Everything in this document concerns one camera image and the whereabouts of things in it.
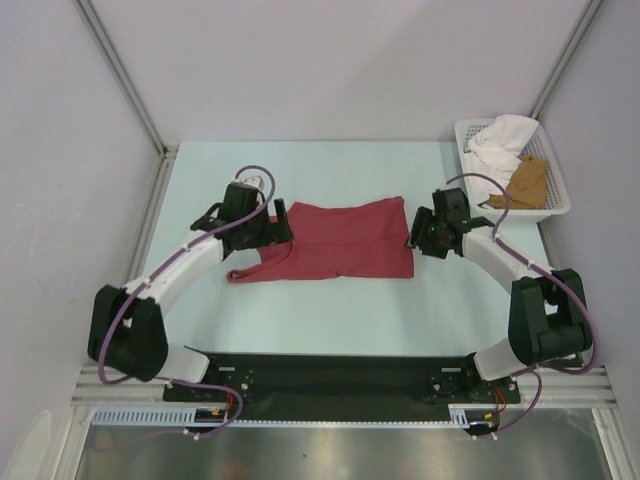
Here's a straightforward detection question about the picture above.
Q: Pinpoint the white tank top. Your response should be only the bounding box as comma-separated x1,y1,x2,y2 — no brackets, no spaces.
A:
464,114,539,189

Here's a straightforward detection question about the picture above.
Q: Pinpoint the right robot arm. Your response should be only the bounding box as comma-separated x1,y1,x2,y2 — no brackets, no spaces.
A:
407,188,596,401

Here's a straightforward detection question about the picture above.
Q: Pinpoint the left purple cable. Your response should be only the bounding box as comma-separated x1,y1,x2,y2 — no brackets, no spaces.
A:
92,165,279,454

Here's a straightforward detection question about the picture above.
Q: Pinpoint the aluminium frame post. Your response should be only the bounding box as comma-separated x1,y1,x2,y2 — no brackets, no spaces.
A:
72,0,178,280
529,0,608,120

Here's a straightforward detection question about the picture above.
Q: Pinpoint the white cable duct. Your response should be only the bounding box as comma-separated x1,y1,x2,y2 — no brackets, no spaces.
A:
92,406,496,429

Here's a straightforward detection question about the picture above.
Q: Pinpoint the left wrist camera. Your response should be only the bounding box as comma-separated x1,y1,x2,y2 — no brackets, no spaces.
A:
234,175,265,191

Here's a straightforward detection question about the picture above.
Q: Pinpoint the left aluminium frame post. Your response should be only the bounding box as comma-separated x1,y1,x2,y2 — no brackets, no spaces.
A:
72,0,178,280

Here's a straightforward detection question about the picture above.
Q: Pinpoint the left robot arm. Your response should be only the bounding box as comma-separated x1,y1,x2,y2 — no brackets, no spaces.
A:
87,177,293,400

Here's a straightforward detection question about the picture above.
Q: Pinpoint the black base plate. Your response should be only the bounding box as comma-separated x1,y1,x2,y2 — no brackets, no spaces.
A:
162,349,584,424

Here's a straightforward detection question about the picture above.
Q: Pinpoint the tan tank top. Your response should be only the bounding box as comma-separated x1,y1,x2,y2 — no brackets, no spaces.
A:
486,155,550,210

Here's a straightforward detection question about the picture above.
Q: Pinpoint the right aluminium frame post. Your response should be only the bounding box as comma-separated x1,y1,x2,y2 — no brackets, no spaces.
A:
529,0,608,120

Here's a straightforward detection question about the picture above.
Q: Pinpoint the red tank top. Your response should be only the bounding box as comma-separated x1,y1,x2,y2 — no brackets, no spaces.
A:
226,196,414,284

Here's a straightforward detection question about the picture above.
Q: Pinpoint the white plastic basket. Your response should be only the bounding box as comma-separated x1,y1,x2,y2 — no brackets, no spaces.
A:
454,118,571,223

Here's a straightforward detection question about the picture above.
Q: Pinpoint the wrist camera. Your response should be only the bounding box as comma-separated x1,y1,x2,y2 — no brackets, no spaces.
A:
434,185,452,195
234,175,265,191

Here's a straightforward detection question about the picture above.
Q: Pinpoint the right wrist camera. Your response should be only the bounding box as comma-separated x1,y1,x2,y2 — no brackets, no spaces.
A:
434,185,452,195

